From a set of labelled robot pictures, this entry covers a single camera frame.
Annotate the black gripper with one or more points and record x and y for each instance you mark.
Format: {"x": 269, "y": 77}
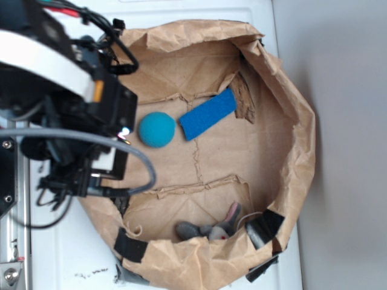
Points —
{"x": 113, "y": 107}

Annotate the blue felt ball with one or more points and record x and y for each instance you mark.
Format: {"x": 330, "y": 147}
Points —
{"x": 156, "y": 129}

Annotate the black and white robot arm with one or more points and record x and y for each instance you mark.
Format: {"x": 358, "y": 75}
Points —
{"x": 59, "y": 73}

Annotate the white plastic tray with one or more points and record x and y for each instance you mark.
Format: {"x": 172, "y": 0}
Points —
{"x": 72, "y": 255}

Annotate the grey plush mouse toy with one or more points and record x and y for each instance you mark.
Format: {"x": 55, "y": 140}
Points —
{"x": 220, "y": 231}

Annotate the blue sponge block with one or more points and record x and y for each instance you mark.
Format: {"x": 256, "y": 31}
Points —
{"x": 207, "y": 114}

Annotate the brown paper bag bin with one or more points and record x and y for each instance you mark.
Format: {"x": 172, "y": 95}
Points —
{"x": 262, "y": 156}

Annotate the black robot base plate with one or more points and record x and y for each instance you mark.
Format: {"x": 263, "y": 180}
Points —
{"x": 9, "y": 174}

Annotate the silver metal rail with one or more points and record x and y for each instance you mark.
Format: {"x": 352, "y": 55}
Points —
{"x": 16, "y": 270}

